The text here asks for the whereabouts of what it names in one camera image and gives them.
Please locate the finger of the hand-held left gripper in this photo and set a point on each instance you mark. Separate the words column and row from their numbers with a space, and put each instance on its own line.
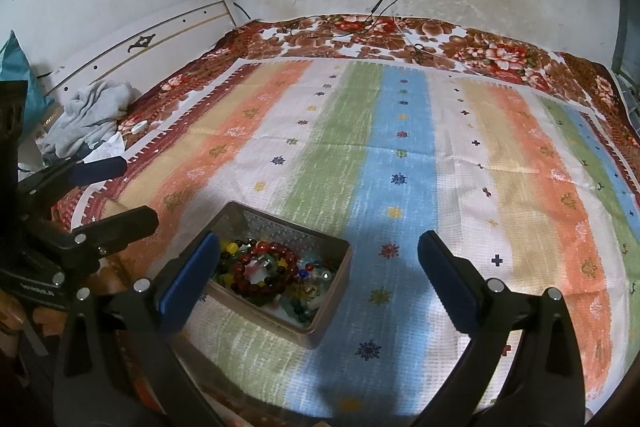
column 120, row 224
column 97, row 169

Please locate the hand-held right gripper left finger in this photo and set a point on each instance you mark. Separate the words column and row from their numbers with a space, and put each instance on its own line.
column 190, row 272

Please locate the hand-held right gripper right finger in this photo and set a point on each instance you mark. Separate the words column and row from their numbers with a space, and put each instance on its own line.
column 447, row 279

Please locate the metal tin box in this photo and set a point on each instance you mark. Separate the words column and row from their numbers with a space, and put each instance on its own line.
column 260, row 319

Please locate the grey cloth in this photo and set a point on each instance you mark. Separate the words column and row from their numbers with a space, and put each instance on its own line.
column 92, row 112

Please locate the white round lid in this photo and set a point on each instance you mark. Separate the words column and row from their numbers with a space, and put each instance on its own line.
column 140, row 126

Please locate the teal bag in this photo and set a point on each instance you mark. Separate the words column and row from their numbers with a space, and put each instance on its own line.
column 17, row 67

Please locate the striped woven blanket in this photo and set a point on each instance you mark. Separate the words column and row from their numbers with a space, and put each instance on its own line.
column 400, row 157

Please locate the white headboard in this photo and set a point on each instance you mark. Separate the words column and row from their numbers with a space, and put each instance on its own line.
column 165, row 37

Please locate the brown floral bedsheet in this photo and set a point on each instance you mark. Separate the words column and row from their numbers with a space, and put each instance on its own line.
column 475, row 42

